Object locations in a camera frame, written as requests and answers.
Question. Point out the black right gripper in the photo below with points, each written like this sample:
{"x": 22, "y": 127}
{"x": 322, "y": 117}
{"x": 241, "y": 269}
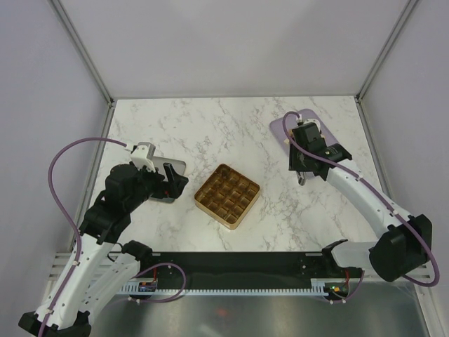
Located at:
{"x": 293, "y": 163}

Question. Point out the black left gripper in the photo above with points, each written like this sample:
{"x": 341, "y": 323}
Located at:
{"x": 173, "y": 188}

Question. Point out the metal tongs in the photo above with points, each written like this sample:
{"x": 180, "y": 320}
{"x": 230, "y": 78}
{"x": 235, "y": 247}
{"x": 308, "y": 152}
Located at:
{"x": 301, "y": 178}

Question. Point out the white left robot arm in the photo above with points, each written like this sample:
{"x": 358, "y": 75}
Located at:
{"x": 74, "y": 301}

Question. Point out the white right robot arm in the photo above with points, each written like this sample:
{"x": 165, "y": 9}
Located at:
{"x": 403, "y": 241}

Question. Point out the gold chocolate tin box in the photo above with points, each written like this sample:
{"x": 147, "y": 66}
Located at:
{"x": 227, "y": 196}

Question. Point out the lavender plastic tray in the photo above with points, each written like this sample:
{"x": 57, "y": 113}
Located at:
{"x": 281, "y": 129}

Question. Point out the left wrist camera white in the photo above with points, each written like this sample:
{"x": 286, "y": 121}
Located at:
{"x": 142, "y": 155}

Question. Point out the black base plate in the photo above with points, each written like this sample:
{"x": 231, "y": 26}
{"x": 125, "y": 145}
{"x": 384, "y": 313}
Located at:
{"x": 244, "y": 270}

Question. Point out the left aluminium frame post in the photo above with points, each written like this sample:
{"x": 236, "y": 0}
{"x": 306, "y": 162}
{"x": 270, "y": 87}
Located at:
{"x": 81, "y": 49}

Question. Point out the aluminium frame post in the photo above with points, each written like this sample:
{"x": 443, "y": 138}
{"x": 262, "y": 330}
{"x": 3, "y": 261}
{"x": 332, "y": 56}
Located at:
{"x": 387, "y": 47}
{"x": 81, "y": 49}

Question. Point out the right aluminium frame post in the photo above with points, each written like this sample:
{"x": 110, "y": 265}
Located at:
{"x": 387, "y": 47}

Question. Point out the white cable duct rail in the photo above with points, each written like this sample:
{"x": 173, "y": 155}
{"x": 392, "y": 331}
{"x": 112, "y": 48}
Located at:
{"x": 316, "y": 288}

